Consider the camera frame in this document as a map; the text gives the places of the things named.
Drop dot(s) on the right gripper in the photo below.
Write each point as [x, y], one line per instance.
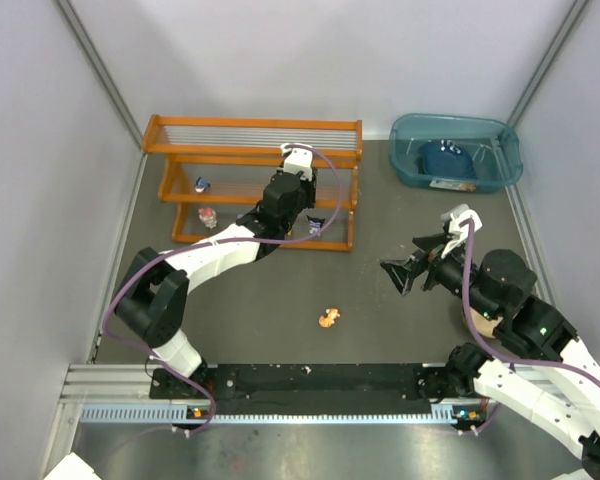
[428, 267]

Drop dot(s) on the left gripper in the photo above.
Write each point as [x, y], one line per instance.
[309, 182]

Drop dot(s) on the blue donkey toy figure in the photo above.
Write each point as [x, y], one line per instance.
[202, 185]

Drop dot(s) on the tan rabbit toy figure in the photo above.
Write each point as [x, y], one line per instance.
[329, 318]

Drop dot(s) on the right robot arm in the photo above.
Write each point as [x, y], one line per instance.
[525, 354]

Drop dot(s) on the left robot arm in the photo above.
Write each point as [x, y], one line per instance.
[153, 307]

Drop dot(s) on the orange wooden shelf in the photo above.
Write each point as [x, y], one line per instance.
[247, 142]

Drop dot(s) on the purple black toy figure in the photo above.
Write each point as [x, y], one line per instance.
[315, 225]

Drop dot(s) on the pink bunny toy figure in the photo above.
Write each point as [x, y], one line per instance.
[208, 217]

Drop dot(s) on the printed label card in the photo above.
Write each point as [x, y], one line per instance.
[452, 185]

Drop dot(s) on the round wooden disc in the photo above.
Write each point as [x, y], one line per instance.
[485, 327]

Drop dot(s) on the dark blue cloth bag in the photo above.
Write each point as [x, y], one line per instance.
[444, 158]

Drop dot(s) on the teal plastic bin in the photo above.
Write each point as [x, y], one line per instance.
[494, 147]

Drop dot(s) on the white object bottom left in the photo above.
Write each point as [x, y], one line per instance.
[72, 467]

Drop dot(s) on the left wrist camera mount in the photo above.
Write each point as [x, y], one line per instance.
[297, 159]

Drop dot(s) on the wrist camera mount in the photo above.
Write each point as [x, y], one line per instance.
[456, 225]
[297, 159]

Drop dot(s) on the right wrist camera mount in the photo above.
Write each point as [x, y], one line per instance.
[456, 225]

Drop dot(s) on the grey slotted cable duct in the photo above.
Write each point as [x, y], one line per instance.
[181, 414]

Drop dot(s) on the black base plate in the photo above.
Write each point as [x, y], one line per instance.
[326, 389]

